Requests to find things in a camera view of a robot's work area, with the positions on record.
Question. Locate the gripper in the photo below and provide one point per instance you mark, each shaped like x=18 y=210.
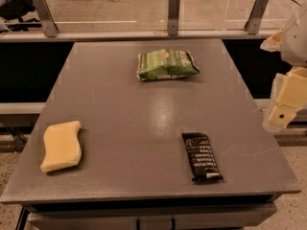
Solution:
x=295 y=40

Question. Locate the green jalapeno chip bag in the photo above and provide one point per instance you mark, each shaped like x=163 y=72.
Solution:
x=165 y=64

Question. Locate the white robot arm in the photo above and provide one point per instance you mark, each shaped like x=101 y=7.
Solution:
x=291 y=42

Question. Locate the black rxbar chocolate bar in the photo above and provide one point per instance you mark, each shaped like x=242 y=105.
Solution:
x=201 y=157

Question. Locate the grey cabinet under table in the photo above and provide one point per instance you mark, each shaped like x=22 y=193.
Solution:
x=203 y=213

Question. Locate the yellow wavy sponge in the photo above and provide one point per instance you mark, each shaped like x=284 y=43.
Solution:
x=62 y=147

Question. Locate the clear acrylic barrier panel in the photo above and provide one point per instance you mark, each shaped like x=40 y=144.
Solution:
x=148 y=15

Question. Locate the right metal bracket post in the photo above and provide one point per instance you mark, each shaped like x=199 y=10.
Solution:
x=253 y=24

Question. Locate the metal bracket post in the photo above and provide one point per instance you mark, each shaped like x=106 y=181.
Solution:
x=253 y=24
x=173 y=17
x=49 y=27

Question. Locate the metal base rail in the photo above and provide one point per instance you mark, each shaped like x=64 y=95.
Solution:
x=132 y=35

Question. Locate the middle metal bracket post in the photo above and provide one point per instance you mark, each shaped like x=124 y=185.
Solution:
x=173 y=17

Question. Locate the left metal bracket post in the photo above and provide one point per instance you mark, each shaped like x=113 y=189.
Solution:
x=49 y=27

